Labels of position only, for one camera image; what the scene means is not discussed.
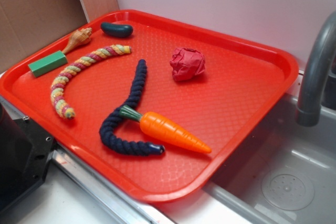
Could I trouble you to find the brown cardboard panel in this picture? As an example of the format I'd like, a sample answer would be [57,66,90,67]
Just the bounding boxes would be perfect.
[1,0,119,72]

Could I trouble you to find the grey toy sink basin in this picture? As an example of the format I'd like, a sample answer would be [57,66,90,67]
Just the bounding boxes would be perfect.
[204,95,335,223]

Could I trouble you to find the crumpled red paper ball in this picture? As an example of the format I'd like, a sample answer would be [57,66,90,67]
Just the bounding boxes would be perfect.
[170,48,205,82]

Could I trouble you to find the red plastic tray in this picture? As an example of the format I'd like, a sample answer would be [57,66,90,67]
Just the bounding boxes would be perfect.
[1,10,298,203]

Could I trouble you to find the dark green toy cucumber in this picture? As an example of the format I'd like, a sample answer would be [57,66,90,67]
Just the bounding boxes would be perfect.
[100,22,133,38]

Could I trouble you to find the grey toy faucet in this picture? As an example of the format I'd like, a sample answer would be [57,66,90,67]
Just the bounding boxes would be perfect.
[295,12,335,127]

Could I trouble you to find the green wooden block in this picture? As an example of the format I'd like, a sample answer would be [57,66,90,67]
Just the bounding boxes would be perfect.
[28,51,68,77]

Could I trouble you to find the brown seashell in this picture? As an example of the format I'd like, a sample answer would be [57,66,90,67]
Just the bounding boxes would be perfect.
[62,28,92,55]

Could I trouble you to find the dark blue rope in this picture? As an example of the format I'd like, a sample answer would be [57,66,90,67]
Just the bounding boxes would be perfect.
[99,59,166,157]

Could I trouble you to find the multicolour twisted rope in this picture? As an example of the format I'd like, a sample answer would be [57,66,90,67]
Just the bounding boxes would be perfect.
[50,45,132,120]

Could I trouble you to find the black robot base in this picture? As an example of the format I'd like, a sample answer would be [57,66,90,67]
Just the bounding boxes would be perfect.
[1,106,55,214]

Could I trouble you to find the orange toy carrot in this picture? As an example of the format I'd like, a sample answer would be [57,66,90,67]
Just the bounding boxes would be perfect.
[119,105,212,154]

